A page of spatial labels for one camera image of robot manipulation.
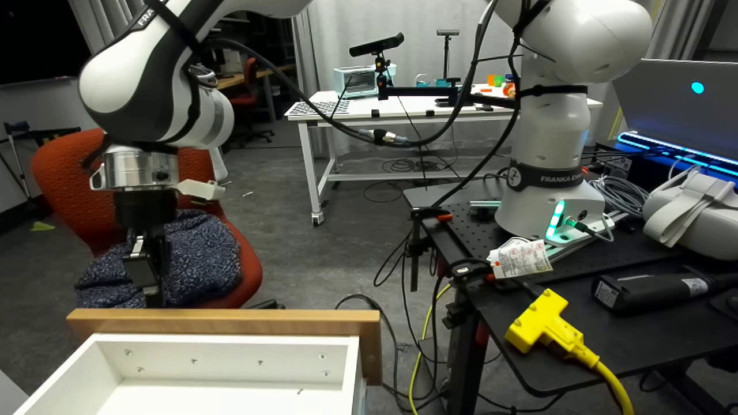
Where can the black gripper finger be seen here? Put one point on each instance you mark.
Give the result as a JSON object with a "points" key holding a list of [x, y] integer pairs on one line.
{"points": [[154, 269], [135, 269]]}

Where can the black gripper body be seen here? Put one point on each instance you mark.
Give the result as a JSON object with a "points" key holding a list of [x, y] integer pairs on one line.
{"points": [[146, 210]]}

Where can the white drawer with wooden front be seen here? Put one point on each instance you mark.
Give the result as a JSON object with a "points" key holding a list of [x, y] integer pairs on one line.
{"points": [[232, 321]]}

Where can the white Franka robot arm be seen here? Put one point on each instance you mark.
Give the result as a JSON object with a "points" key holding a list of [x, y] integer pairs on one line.
{"points": [[568, 139]]}

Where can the blue knit sweater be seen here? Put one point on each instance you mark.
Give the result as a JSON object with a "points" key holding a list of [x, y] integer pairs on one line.
{"points": [[199, 262]]}

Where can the orange office chair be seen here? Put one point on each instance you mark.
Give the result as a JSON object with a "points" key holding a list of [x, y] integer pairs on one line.
{"points": [[60, 193]]}

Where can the yellow floor scrap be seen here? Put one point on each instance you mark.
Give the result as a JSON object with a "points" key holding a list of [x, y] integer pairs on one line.
{"points": [[41, 227]]}

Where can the black folding stand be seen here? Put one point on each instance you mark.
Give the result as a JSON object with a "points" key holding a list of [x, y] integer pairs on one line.
{"points": [[30, 133]]}

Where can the red office chair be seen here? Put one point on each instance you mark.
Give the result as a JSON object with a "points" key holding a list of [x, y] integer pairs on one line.
{"points": [[250, 101]]}

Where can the wooden desk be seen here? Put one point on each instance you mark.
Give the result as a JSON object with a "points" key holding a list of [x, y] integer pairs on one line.
{"points": [[280, 70]]}

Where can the white keyboard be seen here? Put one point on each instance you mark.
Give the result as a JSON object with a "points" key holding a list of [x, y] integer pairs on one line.
{"points": [[316, 111]]}

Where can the white metal table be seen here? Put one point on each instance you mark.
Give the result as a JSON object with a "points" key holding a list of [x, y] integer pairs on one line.
{"points": [[346, 111]]}

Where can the small white teal device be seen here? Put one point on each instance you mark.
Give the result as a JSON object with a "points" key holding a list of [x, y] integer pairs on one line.
{"points": [[355, 81]]}

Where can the small teal container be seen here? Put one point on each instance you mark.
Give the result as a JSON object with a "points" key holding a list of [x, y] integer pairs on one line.
{"points": [[419, 79]]}

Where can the black breadboard plate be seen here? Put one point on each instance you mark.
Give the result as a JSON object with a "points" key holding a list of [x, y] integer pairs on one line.
{"points": [[469, 234]]}

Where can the red green marker tool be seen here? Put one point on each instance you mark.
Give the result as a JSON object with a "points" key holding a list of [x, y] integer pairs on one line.
{"points": [[484, 204]]}

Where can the grey T-shaped stand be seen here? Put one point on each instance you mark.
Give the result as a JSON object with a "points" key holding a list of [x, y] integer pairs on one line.
{"points": [[445, 50]]}

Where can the white red printed packet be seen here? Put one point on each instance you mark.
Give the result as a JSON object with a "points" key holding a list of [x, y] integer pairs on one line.
{"points": [[519, 256]]}

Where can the colourful toy blocks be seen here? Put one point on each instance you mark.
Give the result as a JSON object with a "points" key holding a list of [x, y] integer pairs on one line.
{"points": [[498, 79]]}

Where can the yellow power plug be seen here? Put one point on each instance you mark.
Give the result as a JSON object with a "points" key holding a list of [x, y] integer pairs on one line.
{"points": [[542, 324]]}

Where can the black power adapter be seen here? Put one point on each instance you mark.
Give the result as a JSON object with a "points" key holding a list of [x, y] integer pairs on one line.
{"points": [[646, 291]]}

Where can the black round-edged table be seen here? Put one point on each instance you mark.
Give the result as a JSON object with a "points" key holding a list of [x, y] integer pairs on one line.
{"points": [[652, 346]]}

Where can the grey VR headset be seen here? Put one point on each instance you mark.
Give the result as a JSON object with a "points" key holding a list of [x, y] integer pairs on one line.
{"points": [[692, 216]]}

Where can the grey laptop glowing logo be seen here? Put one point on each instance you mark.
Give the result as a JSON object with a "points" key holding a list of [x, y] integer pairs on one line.
{"points": [[675, 106]]}

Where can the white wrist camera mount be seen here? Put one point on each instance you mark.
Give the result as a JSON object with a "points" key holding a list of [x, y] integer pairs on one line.
{"points": [[200, 191]]}

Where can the dark wall screen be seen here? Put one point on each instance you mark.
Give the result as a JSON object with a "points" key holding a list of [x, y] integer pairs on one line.
{"points": [[30, 37]]}

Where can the black clamp post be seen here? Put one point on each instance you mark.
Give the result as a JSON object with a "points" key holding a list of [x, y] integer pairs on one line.
{"points": [[415, 245]]}

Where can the black stereo camera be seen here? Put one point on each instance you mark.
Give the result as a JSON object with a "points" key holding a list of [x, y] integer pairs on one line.
{"points": [[376, 45]]}

